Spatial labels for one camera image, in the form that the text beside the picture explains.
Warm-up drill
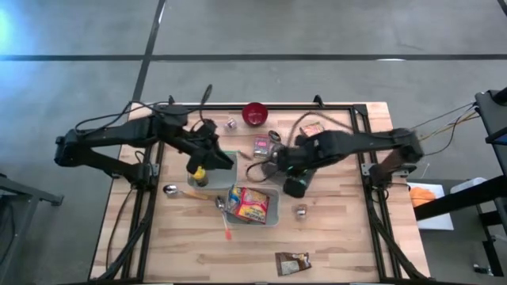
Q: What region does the steel spoon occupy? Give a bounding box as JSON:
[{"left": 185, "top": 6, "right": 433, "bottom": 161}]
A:
[{"left": 268, "top": 129, "right": 290, "bottom": 154}]

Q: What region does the grey metal stand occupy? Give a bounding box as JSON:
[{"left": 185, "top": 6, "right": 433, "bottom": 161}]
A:
[{"left": 0, "top": 173, "right": 64, "bottom": 285}]

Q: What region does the blue yellow ramen packet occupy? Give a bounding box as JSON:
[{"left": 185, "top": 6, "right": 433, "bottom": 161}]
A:
[{"left": 227, "top": 184, "right": 243, "bottom": 215}]

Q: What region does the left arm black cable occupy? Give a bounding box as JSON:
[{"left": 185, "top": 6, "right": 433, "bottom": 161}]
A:
[{"left": 74, "top": 83, "right": 215, "bottom": 135}]

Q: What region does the black diagonal bar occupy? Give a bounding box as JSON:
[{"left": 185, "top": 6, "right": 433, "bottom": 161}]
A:
[{"left": 414, "top": 176, "right": 507, "bottom": 222}]

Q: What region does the white plastic container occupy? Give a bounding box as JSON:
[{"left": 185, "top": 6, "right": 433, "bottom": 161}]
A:
[{"left": 449, "top": 177, "right": 487, "bottom": 195}]

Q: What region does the lime chili ramen packet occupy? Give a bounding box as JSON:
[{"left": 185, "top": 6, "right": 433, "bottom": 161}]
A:
[{"left": 299, "top": 121, "right": 326, "bottom": 139}]

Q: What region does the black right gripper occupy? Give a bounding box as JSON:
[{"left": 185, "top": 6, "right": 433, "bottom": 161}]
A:
[{"left": 276, "top": 134, "right": 324, "bottom": 199}]

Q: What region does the white plastic bin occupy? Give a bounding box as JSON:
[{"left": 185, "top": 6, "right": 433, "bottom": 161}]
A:
[
  {"left": 225, "top": 186, "right": 280, "bottom": 228},
  {"left": 186, "top": 150, "right": 238, "bottom": 190}
]

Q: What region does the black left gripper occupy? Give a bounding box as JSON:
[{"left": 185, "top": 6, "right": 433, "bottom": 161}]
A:
[{"left": 186, "top": 120, "right": 235, "bottom": 175}]

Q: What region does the small black device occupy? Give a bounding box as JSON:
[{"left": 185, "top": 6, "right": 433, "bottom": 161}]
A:
[{"left": 473, "top": 263, "right": 494, "bottom": 277}]

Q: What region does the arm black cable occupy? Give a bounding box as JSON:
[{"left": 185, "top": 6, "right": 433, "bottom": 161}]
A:
[
  {"left": 74, "top": 83, "right": 215, "bottom": 135},
  {"left": 245, "top": 110, "right": 357, "bottom": 184}
]

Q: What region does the coloured cable bundle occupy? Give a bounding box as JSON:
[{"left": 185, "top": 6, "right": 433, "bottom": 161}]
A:
[{"left": 411, "top": 101, "right": 480, "bottom": 158}]

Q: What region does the brown foil packet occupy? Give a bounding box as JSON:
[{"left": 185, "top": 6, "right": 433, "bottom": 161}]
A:
[{"left": 274, "top": 251, "right": 313, "bottom": 277}]

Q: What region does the spoon orange handle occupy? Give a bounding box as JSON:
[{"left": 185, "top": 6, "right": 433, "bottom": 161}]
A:
[{"left": 215, "top": 196, "right": 233, "bottom": 241}]

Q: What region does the white sheet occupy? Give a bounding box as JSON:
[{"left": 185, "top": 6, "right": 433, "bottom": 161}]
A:
[{"left": 406, "top": 181, "right": 456, "bottom": 231}]

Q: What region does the brown hanging cable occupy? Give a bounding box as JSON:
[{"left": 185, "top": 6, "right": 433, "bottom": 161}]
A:
[{"left": 105, "top": 188, "right": 134, "bottom": 272}]

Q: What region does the orange cloth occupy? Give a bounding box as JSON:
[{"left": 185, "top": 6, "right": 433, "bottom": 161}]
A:
[{"left": 409, "top": 186, "right": 436, "bottom": 208}]

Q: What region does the black aluminium table frame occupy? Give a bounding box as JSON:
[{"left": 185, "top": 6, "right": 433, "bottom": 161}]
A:
[{"left": 94, "top": 94, "right": 433, "bottom": 283}]

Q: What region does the red ramen packet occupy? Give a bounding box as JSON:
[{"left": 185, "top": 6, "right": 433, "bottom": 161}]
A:
[{"left": 236, "top": 187, "right": 271, "bottom": 225}]

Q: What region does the dark jar yellow lid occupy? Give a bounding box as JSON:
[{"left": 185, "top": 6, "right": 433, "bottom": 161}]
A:
[{"left": 192, "top": 165, "right": 210, "bottom": 188}]

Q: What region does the dark grey translucent bin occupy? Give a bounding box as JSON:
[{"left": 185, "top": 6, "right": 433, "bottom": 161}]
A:
[{"left": 259, "top": 152, "right": 318, "bottom": 195}]

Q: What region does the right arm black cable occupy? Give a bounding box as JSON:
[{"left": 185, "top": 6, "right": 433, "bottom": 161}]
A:
[{"left": 245, "top": 110, "right": 357, "bottom": 184}]

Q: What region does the red and black bowl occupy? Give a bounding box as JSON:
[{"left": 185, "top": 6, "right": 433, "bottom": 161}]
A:
[{"left": 241, "top": 101, "right": 269, "bottom": 128}]

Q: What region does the spoon wooden handle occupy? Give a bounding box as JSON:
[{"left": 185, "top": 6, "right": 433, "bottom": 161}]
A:
[{"left": 162, "top": 184, "right": 211, "bottom": 200}]

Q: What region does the red patterned box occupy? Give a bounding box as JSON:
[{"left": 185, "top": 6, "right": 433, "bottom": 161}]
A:
[{"left": 253, "top": 135, "right": 274, "bottom": 159}]

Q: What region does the black equipment cart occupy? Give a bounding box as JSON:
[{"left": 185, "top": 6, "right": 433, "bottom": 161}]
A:
[{"left": 474, "top": 86, "right": 507, "bottom": 177}]

